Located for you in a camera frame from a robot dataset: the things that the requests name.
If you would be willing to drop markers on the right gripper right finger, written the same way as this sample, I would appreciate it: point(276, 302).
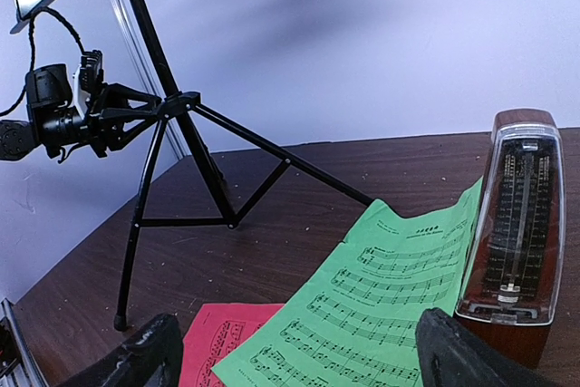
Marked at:
point(450, 355)

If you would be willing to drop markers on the red sheet music paper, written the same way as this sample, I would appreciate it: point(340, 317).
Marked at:
point(216, 331)

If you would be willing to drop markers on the red wooden metronome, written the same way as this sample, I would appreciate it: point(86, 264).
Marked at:
point(521, 242)

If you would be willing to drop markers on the green sheet music paper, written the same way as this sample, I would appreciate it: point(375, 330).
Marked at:
point(353, 321)

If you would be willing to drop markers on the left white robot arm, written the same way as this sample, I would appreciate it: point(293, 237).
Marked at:
point(64, 117)

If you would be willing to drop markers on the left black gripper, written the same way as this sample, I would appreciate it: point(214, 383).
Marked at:
point(120, 115)

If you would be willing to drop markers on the black perforated music stand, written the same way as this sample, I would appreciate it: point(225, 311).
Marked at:
point(180, 107)

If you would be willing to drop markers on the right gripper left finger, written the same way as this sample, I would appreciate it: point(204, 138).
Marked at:
point(150, 357)

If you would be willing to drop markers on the aluminium front rail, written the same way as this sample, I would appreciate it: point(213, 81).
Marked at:
point(18, 366)

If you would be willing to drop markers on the left aluminium frame post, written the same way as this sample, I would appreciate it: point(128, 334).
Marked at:
point(142, 66)

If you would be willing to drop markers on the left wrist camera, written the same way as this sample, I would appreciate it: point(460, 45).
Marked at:
point(87, 81)

